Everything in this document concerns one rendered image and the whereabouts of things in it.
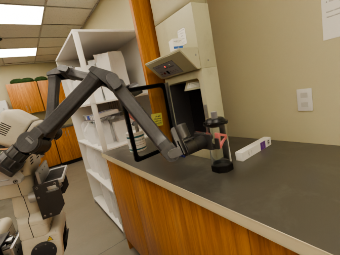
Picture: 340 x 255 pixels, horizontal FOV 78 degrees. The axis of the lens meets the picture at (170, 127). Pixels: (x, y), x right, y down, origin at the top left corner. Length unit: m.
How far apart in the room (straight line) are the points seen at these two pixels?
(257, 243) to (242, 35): 1.11
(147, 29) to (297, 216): 1.17
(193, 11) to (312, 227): 0.93
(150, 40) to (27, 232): 1.16
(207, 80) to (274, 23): 0.48
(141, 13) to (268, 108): 0.93
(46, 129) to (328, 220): 0.94
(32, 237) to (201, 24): 1.25
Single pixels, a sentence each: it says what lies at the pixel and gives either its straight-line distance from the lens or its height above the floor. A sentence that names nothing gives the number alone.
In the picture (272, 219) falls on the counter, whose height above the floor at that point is 0.94.
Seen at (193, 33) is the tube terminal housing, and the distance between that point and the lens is 1.09.
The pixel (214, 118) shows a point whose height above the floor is 1.18.
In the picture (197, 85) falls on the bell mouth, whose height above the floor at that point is 1.34.
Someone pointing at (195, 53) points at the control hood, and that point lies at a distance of 1.04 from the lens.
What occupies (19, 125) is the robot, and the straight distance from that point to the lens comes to 1.09.
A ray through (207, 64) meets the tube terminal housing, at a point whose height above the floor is 1.43.
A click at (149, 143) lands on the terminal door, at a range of 1.19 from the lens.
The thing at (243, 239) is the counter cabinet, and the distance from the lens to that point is 0.81.
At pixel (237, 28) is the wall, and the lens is 1.46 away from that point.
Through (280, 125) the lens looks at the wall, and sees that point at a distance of 1.36.
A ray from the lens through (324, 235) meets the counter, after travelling 0.66.
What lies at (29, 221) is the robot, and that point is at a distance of 1.19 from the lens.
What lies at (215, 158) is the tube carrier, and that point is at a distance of 0.95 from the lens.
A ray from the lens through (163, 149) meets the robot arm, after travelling 0.81.
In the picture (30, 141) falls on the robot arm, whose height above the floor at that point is 1.25.
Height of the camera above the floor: 1.33
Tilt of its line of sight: 10 degrees down
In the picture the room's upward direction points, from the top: 11 degrees counter-clockwise
